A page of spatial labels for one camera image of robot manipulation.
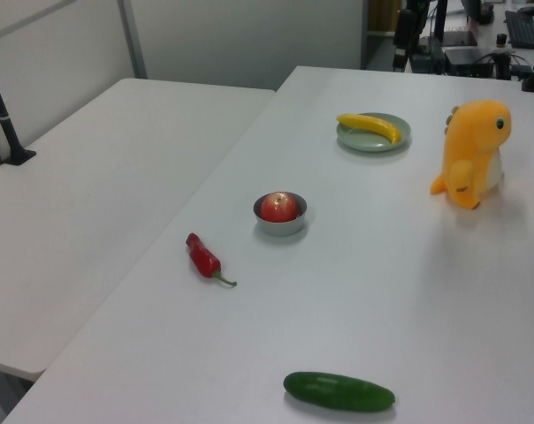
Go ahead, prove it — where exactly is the small grey bowl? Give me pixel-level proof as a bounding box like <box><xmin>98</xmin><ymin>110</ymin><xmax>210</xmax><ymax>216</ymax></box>
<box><xmin>252</xmin><ymin>192</ymin><xmax>308</xmax><ymax>238</ymax></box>

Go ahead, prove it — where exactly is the black computer box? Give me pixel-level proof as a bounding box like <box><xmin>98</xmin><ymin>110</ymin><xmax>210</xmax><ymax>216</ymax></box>
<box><xmin>410</xmin><ymin>37</ymin><xmax>445</xmax><ymax>75</ymax></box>

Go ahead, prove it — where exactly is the pale green plate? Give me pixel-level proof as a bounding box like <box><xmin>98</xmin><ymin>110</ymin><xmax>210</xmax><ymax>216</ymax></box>
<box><xmin>336</xmin><ymin>112</ymin><xmax>413</xmax><ymax>154</ymax></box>

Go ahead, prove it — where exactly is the dark green cucumber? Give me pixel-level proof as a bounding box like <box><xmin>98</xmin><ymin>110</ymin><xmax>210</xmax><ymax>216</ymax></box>
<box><xmin>282</xmin><ymin>371</ymin><xmax>396</xmax><ymax>413</ymax></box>

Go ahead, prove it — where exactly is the black keyboard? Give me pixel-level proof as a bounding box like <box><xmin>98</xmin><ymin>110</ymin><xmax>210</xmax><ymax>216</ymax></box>
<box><xmin>503</xmin><ymin>10</ymin><xmax>534</xmax><ymax>50</ymax></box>

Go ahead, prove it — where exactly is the red apple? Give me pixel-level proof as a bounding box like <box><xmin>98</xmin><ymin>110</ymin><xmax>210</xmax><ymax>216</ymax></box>
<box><xmin>260</xmin><ymin>191</ymin><xmax>300</xmax><ymax>223</ymax></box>

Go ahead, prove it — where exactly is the red chili pepper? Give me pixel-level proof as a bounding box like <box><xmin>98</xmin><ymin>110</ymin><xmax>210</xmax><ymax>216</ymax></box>
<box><xmin>185</xmin><ymin>232</ymin><xmax>239</xmax><ymax>288</ymax></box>

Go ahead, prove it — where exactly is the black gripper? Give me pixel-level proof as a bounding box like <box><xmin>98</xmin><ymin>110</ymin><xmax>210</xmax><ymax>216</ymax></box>
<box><xmin>392</xmin><ymin>8</ymin><xmax>416</xmax><ymax>72</ymax></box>

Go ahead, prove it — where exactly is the grey partition frame post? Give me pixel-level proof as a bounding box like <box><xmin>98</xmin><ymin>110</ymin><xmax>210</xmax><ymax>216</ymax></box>
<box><xmin>118</xmin><ymin>0</ymin><xmax>149</xmax><ymax>80</ymax></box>

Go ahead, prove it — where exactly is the yellow banana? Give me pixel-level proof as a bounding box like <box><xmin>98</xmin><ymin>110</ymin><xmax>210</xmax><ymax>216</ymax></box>
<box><xmin>336</xmin><ymin>113</ymin><xmax>403</xmax><ymax>146</ymax></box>

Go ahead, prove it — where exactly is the yellow wooden cabinet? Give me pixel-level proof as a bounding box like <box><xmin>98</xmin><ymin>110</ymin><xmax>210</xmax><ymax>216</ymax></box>
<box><xmin>366</xmin><ymin>0</ymin><xmax>401</xmax><ymax>33</ymax></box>

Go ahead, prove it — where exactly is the black vertical monitor pole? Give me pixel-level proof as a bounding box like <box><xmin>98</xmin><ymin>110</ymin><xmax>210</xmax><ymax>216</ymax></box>
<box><xmin>432</xmin><ymin>0</ymin><xmax>449</xmax><ymax>75</ymax></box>

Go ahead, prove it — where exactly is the black pole stand with base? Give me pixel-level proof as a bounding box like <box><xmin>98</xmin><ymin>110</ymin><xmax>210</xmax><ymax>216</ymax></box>
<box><xmin>0</xmin><ymin>46</ymin><xmax>37</xmax><ymax>167</ymax></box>

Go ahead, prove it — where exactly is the orange dinosaur plush toy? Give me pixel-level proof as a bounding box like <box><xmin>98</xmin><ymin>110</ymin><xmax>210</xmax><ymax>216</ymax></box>
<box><xmin>429</xmin><ymin>100</ymin><xmax>513</xmax><ymax>210</ymax></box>

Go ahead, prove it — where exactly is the black flat electronics box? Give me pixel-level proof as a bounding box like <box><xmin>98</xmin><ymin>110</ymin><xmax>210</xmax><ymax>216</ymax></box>
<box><xmin>443</xmin><ymin>46</ymin><xmax>494</xmax><ymax>77</ymax></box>

